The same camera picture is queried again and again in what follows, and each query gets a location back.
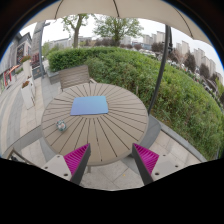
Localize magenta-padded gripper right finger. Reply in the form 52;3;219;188
131;143;184;186

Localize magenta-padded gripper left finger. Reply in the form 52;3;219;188
41;143;92;186

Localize patterned computer mouse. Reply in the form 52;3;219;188
55;119;68;132

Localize blue mouse pad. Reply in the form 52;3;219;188
70;95;110;117

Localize green hedge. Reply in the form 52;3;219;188
47;46;224;161

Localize white planter box with flowers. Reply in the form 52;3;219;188
20;77;37;110
20;55;34;81

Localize wooden slat chair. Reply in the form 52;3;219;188
58;64;98;93

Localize dark curved parasol pole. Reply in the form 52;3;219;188
146;24;173;116

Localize distant apartment buildings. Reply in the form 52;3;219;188
143;30;224;84

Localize tall grey sign pillar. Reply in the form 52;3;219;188
31;20;51;79

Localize thin-crowned tree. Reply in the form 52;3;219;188
61;13;91;49

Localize grey storefront building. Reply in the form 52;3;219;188
0;31;34;94

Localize full-crowned tree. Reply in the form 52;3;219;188
93;14;144;48

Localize beige parasol canopy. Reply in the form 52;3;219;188
23;0;213;46

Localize grey stone planter wall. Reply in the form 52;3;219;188
46;68;61;85

